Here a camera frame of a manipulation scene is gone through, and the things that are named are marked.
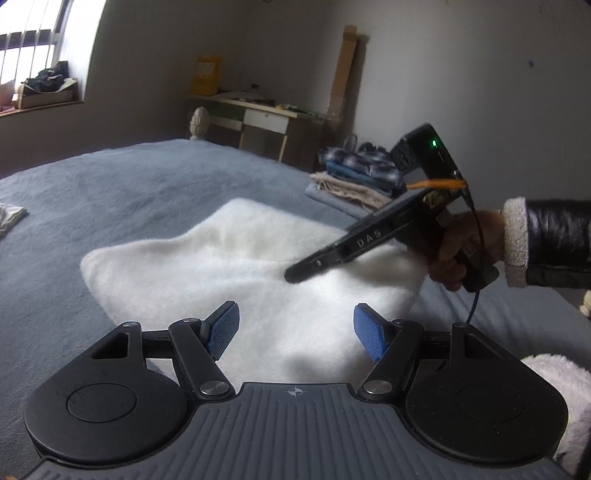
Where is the cardboard box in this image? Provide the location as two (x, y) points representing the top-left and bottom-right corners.
(18, 76), (78, 110)

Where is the off-white shirt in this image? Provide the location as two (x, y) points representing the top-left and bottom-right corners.
(0, 203), (27, 239)

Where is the person's right hand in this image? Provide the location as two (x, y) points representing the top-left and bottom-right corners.
(427, 209), (507, 292)

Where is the window railing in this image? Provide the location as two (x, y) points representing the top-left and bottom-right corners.
(0, 0), (70, 93)

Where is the person's right forearm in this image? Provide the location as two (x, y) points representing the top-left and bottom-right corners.
(501, 197), (591, 289)

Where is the cream white knit sweater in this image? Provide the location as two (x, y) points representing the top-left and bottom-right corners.
(81, 198), (428, 386)

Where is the person's white fleece jacket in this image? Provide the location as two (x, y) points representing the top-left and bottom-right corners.
(521, 353), (591, 476)

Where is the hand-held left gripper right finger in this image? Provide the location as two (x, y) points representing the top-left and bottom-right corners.
(353, 303), (504, 401)

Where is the stack of folded clothes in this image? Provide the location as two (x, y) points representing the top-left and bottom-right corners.
(318, 143), (407, 193)

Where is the grey folded garment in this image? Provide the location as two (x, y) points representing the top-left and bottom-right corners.
(305, 185), (370, 219)

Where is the dark cloth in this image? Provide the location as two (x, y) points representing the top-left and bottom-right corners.
(23, 61), (70, 92)

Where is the yellow box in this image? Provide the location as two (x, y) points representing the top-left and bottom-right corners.
(191, 55), (223, 96)

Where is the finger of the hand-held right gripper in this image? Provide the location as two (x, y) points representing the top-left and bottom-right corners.
(284, 235), (354, 284)

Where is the tall cardboard plank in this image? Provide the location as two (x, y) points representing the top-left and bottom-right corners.
(327, 25), (360, 121)

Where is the blue folded garment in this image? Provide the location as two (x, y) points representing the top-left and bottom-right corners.
(325, 161), (393, 185)

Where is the cream desk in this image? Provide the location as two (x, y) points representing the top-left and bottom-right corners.
(188, 90), (334, 163)

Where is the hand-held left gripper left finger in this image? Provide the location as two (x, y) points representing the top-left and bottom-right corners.
(90, 300), (241, 401)

